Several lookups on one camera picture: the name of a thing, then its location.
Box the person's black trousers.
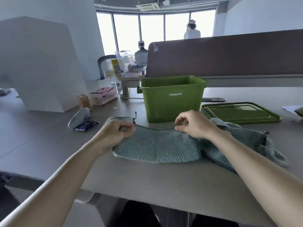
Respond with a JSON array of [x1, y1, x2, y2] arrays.
[[113, 200, 240, 227]]

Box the brown desk divider panel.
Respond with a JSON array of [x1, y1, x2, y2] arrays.
[[145, 29, 303, 79]]

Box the person's left forearm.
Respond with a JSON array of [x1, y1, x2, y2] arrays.
[[0, 139, 107, 227]]

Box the orange drink carton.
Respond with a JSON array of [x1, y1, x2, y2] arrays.
[[72, 93, 90, 110]]

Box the person's left hand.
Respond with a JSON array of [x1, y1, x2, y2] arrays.
[[98, 120, 137, 152]]

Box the blue foil wrapper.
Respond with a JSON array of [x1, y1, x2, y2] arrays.
[[74, 120, 100, 132]]

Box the ceiling air conditioner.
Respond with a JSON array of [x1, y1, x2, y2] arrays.
[[136, 3, 160, 12]]

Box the dark bag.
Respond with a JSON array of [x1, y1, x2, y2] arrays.
[[0, 171, 15, 187]]

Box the person's right hand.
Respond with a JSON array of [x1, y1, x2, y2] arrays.
[[175, 110, 218, 141]]

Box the yellow wipes canister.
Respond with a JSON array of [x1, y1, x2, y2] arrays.
[[111, 59, 122, 77]]

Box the green flat plastic lid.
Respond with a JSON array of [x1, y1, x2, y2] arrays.
[[200, 102, 282, 125]]

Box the person's right forearm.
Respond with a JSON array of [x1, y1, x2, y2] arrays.
[[206, 129, 303, 227]]

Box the pink tissue pack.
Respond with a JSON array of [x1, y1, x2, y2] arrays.
[[89, 86, 118, 106]]

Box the teal towel checkered trim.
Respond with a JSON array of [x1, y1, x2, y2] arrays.
[[196, 126, 269, 173], [209, 117, 243, 130], [257, 131, 290, 169], [106, 112, 137, 127], [112, 124, 202, 163]]

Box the large white box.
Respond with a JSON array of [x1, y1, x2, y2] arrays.
[[0, 16, 89, 113]]

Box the green plastic storage box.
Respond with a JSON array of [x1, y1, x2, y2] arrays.
[[137, 75, 208, 123]]

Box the grey office chair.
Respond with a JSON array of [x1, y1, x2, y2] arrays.
[[97, 55, 118, 81]]

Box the clear plastic organizer box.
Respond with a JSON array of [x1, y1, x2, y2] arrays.
[[115, 50, 147, 79]]

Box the grey desk riser shelf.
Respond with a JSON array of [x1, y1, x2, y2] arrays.
[[121, 73, 303, 98]]

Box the white handheld controller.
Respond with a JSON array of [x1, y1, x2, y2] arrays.
[[68, 108, 91, 129]]

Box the large glass window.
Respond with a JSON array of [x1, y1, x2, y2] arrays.
[[96, 9, 216, 57]]

